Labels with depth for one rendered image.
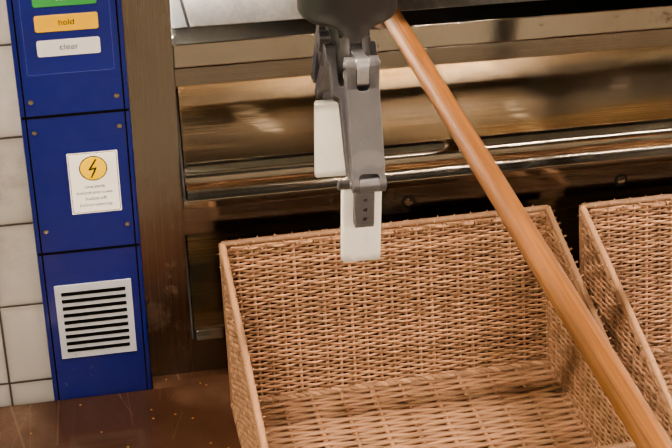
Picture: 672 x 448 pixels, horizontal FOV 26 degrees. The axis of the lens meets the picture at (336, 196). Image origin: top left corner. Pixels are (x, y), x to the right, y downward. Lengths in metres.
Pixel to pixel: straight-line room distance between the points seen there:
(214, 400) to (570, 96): 0.76
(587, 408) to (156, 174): 0.77
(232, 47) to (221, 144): 0.16
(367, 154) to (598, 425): 1.32
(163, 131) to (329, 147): 1.03
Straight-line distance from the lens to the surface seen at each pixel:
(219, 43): 2.18
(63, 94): 2.16
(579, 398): 2.38
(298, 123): 2.26
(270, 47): 2.19
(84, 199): 2.24
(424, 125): 2.30
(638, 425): 1.40
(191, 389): 2.44
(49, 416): 2.42
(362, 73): 1.04
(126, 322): 2.36
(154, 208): 2.29
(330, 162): 1.22
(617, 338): 2.34
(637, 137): 1.98
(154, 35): 2.16
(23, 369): 2.45
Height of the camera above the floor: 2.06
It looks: 30 degrees down
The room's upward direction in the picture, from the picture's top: straight up
